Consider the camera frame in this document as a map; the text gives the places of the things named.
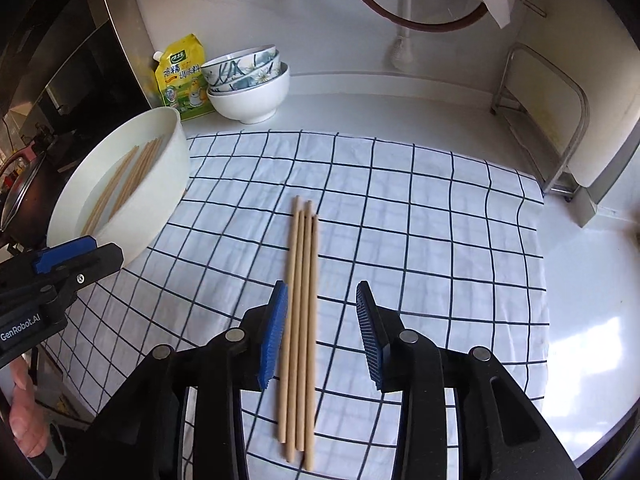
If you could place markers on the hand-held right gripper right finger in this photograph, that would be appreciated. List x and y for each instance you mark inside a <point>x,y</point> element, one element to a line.
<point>370,340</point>

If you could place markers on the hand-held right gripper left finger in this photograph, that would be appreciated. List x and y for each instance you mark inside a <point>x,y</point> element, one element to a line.
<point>272,340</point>

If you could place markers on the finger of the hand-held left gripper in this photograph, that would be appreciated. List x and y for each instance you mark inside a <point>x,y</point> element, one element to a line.
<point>65,254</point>
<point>100,260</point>

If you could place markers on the long wooden chopstick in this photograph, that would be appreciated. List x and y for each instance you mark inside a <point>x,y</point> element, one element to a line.
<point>304,335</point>
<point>312,335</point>
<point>289,335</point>
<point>296,335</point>

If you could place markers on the bundle of wooden chopsticks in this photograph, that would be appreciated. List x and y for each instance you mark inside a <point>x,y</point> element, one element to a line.
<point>131,180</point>

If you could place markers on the white plastic basin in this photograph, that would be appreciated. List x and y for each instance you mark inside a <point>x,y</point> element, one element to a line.
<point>165,200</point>

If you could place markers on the person's left hand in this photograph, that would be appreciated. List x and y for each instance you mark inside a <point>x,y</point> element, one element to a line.
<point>22,420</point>

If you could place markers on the dark wok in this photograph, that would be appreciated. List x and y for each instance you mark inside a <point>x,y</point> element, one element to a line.
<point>35,185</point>

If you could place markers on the white checkered cloth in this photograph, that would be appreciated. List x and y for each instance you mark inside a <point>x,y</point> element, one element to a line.
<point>425,260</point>

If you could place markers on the yellow seasoning packet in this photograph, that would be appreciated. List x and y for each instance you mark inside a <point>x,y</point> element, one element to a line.
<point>180,80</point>

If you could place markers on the black range hood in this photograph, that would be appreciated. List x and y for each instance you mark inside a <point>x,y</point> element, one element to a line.
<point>60,50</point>

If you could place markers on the large white bowl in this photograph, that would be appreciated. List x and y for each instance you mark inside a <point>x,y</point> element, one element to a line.
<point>250,102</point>

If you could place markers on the floral patterned bowl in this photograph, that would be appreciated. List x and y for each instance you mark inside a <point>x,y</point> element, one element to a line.
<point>230,65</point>
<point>260,77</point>

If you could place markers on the grey board stand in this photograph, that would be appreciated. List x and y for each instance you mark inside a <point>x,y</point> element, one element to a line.
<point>592,205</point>

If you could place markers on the metal cutting board rack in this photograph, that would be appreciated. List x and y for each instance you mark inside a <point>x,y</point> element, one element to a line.
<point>580,110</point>

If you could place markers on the cream cutting board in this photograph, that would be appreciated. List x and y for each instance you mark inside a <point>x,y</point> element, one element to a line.
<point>615,135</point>

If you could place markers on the white corrugated pipe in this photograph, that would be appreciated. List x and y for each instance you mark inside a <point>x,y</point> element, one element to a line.
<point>404,20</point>

